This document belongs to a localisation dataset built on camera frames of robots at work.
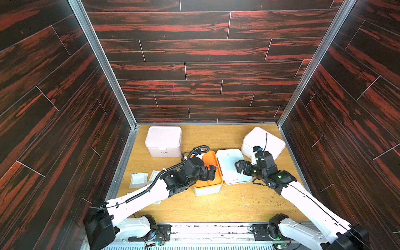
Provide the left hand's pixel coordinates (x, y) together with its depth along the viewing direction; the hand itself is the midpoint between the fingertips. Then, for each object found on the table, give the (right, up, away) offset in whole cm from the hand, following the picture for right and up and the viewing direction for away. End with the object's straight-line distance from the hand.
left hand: (210, 168), depth 76 cm
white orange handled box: (+10, +2, +16) cm, 18 cm away
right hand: (+19, +2, +6) cm, 20 cm away
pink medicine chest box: (-26, +13, +15) cm, 33 cm away
